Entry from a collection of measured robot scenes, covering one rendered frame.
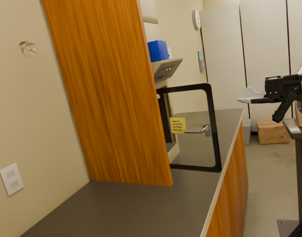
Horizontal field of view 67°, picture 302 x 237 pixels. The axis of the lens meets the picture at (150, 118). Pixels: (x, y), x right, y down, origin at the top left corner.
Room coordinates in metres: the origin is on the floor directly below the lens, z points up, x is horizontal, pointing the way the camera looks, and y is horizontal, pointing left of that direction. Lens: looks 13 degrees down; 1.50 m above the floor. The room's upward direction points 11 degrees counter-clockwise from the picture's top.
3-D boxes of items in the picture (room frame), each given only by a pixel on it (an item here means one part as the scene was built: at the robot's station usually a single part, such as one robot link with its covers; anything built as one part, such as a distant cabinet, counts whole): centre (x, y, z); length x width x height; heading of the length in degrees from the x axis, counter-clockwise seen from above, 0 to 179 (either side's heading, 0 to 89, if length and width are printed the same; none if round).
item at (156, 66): (1.20, -0.12, 1.46); 0.32 x 0.11 x 0.10; 152
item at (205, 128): (0.94, -0.18, 1.20); 0.10 x 0.05 x 0.03; 56
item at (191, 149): (1.00, -0.14, 1.19); 0.30 x 0.01 x 0.40; 56
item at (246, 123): (3.65, -1.29, 0.17); 0.60 x 0.42 x 0.33; 60
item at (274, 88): (0.77, -0.47, 1.34); 0.12 x 0.08 x 0.09; 62
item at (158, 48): (1.12, -0.07, 1.56); 0.10 x 0.10 x 0.09; 62
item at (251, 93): (0.81, -0.36, 1.33); 0.09 x 0.03 x 0.06; 62
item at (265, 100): (0.78, -0.40, 1.31); 0.09 x 0.05 x 0.02; 62
